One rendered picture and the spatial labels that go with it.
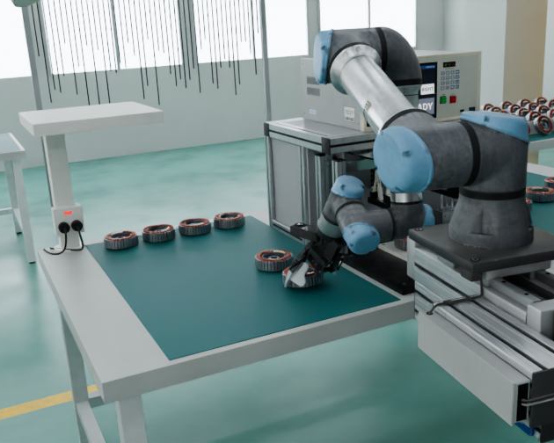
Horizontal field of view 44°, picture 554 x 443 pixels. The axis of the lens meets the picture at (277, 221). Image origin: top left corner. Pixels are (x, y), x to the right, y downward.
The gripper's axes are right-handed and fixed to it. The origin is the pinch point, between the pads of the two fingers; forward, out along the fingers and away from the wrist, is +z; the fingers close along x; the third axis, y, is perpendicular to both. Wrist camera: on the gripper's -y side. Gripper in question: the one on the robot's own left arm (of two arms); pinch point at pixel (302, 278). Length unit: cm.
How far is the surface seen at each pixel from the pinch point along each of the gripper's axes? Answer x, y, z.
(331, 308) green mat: -5.3, 15.7, -6.8
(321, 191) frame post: 21.8, -22.2, -7.4
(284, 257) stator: 3.8, -11.6, 4.7
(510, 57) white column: 395, -182, 72
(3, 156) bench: 14, -255, 151
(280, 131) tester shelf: 25, -50, -10
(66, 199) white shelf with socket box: -33, -75, 26
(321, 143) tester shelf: 19.4, -26.9, -22.2
